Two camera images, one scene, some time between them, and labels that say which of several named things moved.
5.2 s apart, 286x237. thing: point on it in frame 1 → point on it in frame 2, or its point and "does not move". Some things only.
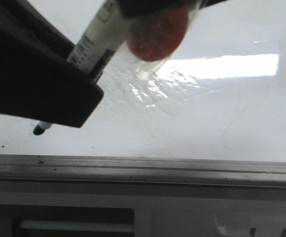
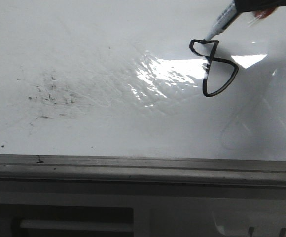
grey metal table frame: (46, 209) does not move
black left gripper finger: (134, 7) → (245, 6)
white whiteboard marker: (97, 42) → (223, 21)
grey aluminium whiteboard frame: (142, 170) does not move
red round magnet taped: (153, 36) → (263, 13)
